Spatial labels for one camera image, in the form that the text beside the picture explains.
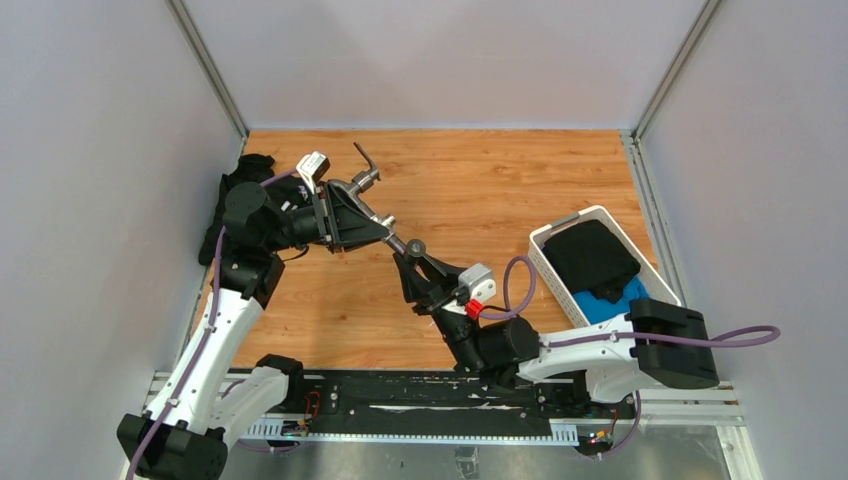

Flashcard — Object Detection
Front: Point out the grey faucet with lever handle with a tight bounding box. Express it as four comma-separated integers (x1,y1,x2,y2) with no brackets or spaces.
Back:
327,142,380,220

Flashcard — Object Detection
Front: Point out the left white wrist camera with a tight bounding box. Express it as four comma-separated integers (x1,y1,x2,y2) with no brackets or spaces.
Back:
295,151,330,194

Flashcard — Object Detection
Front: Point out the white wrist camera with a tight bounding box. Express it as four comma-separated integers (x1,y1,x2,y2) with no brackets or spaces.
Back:
458,263,497,304
295,151,330,194

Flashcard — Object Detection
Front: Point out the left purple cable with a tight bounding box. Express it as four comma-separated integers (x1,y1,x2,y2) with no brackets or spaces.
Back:
125,168,299,480

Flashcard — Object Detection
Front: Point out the black cloth with white print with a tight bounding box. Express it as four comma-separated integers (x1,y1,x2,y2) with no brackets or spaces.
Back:
197,153,310,267

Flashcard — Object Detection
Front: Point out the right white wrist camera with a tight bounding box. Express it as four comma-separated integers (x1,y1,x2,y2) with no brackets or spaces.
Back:
458,263,497,304

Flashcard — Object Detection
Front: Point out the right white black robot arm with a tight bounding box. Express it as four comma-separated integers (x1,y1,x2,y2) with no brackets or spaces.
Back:
393,254,719,417

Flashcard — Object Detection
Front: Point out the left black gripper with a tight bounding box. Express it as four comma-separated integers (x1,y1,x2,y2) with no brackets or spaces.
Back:
264,184,391,254

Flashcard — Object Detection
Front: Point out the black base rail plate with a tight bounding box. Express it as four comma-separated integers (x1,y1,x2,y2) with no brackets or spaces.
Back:
240,369,636,447

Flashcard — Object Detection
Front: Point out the black cloth in basket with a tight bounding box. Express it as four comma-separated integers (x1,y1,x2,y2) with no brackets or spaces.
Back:
542,220,641,303

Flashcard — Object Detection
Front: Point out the blue cloth in basket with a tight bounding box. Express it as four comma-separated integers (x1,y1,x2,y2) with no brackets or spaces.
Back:
572,274,654,326

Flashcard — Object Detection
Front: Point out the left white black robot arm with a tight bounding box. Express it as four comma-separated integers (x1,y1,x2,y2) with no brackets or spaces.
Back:
117,180,395,479

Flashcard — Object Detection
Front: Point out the white plastic basket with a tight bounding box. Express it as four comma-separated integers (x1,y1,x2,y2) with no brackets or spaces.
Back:
528,205,682,327

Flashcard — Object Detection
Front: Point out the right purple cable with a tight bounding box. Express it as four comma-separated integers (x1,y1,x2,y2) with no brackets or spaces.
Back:
464,255,782,349

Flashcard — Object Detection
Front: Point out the grey tee pipe fitting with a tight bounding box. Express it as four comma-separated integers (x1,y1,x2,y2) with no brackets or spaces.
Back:
371,214,396,235

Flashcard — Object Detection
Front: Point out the purple cable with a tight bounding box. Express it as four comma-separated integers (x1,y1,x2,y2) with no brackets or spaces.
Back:
125,168,299,480
464,255,782,349

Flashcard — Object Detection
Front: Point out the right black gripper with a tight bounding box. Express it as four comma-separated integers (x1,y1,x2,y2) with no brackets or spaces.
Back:
394,244,486,372

